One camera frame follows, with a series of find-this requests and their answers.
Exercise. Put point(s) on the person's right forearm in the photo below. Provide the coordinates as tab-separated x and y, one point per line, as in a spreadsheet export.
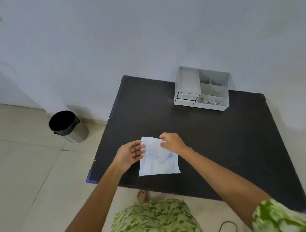
224	184

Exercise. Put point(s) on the green patterned clothing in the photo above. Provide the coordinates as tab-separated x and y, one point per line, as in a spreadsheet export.
155	217

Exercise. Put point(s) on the white paper packet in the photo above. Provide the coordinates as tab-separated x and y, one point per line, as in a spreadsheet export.
155	165

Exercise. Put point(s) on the grey desk organizer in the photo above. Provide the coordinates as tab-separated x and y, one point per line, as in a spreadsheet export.
188	81

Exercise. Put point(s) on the person's bare foot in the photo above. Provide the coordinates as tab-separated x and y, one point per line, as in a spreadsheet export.
141	196

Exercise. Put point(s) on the person's left hand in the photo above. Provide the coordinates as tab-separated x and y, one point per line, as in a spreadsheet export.
128	154

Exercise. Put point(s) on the blue table corner guard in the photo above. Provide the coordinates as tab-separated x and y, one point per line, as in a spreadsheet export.
90	179
124	77

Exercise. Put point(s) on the person's right hand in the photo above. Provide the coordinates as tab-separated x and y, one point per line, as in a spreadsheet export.
174	143

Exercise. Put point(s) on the person's left forearm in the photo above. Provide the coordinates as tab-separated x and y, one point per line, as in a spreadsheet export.
98	200

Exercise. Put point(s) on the steel trash bin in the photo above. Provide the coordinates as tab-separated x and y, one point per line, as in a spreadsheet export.
79	135

